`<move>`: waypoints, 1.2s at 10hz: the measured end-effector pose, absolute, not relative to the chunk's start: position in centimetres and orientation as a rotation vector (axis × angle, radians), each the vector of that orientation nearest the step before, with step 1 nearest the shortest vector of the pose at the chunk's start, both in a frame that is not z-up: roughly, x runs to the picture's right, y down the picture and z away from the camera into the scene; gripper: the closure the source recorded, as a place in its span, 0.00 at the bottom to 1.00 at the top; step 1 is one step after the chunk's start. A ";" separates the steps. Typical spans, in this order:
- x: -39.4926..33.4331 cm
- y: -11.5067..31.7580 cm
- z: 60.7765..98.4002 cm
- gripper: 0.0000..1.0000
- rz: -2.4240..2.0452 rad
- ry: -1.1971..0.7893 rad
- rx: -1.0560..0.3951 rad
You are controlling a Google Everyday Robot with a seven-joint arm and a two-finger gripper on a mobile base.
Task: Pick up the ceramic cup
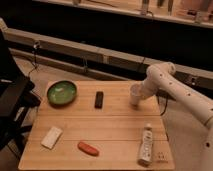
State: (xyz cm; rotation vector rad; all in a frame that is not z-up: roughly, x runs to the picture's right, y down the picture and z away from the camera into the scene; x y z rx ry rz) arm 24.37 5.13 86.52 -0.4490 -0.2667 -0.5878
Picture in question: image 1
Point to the white ceramic cup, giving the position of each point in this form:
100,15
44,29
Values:
135,94

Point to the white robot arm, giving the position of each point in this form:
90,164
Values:
161,75

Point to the black rectangular block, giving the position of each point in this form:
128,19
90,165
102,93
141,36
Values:
99,99

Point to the green bowl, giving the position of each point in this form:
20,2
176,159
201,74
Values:
61,93

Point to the orange carrot toy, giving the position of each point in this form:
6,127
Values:
88,149

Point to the white rectangular block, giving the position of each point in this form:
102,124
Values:
51,137

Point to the white tube with label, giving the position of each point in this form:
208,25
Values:
145,150

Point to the black chair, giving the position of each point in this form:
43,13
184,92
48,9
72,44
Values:
15,99

